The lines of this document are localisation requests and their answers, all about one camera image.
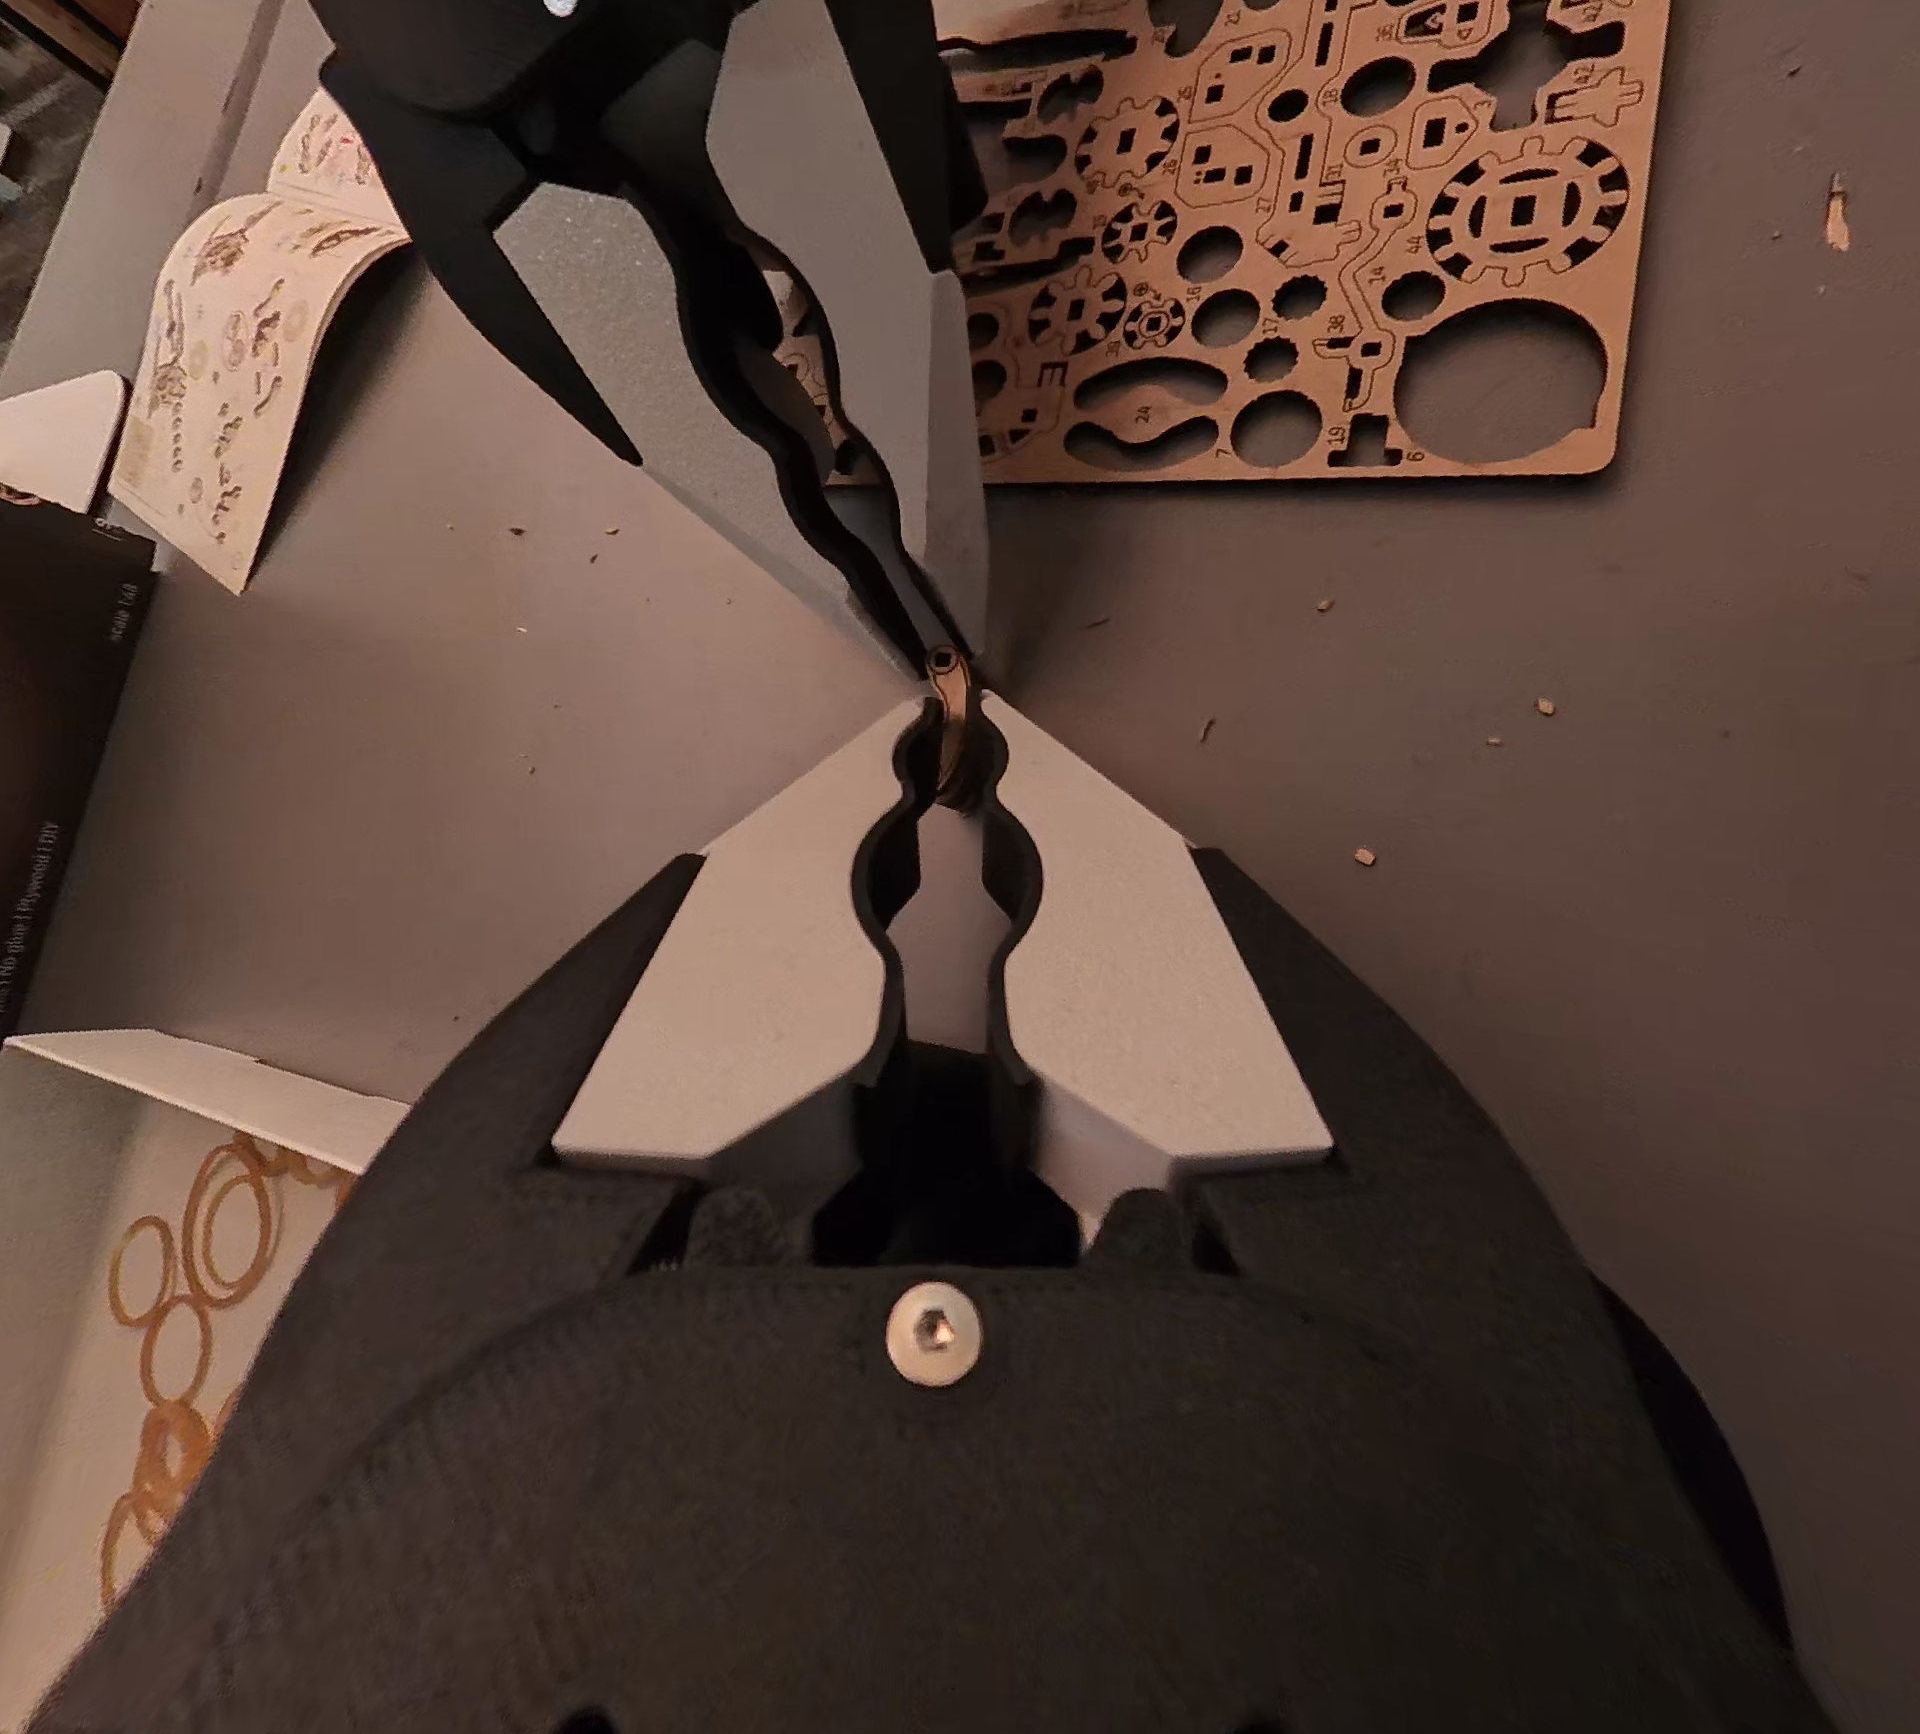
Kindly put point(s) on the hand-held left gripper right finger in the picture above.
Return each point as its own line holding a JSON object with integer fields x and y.
{"x": 1154, "y": 1014}

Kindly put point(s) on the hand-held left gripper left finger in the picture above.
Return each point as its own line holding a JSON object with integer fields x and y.
{"x": 734, "y": 1014}

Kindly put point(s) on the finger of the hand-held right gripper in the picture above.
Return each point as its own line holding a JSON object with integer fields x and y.
{"x": 871, "y": 264}
{"x": 645, "y": 338}

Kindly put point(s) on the small curved wooden model part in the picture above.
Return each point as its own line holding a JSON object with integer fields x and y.
{"x": 953, "y": 714}

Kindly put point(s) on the laser-cut plywood parts sheet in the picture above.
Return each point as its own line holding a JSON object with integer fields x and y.
{"x": 1651, "y": 38}

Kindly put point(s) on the illustrated instruction booklet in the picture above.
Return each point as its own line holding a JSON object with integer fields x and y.
{"x": 224, "y": 415}

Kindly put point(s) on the pile of tan rubber bands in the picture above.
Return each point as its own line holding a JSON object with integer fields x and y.
{"x": 194, "y": 1216}

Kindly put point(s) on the white cardboard flap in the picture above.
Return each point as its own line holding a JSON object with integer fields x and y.
{"x": 61, "y": 445}

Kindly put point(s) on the white cardboard box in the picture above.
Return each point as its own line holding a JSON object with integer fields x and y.
{"x": 91, "y": 1165}

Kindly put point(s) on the black booklet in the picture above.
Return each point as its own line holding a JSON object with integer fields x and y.
{"x": 61, "y": 745}

